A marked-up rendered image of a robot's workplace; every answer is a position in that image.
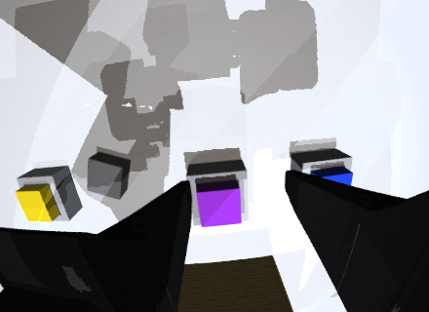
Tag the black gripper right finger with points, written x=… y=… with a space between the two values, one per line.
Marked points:
x=374 y=246

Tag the purple button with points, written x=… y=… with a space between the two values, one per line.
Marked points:
x=219 y=192

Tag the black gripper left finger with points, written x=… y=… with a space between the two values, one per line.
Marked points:
x=135 y=265

